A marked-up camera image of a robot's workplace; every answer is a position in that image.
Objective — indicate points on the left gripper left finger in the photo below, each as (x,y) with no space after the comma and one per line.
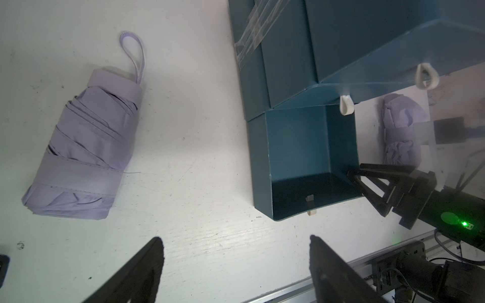
(138,280)

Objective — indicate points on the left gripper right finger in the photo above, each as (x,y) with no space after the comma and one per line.
(333,279)

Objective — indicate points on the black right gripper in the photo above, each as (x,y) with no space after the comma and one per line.
(403,190)

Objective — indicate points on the teal bottom drawer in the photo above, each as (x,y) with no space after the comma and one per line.
(300,159)

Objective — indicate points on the teal drawer cabinet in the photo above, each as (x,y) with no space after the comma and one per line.
(318,51)

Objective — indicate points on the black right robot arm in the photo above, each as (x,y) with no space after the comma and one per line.
(459,217)

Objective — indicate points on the purple folded umbrella left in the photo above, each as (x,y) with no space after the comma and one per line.
(90,148)

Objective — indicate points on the black remote control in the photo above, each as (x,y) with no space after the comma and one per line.
(4,264)

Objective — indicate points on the clear adhesive tape strip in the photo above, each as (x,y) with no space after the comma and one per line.
(261,19)

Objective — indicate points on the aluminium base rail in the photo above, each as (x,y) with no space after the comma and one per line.
(303,290)

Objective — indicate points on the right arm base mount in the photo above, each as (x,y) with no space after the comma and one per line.
(386,272)

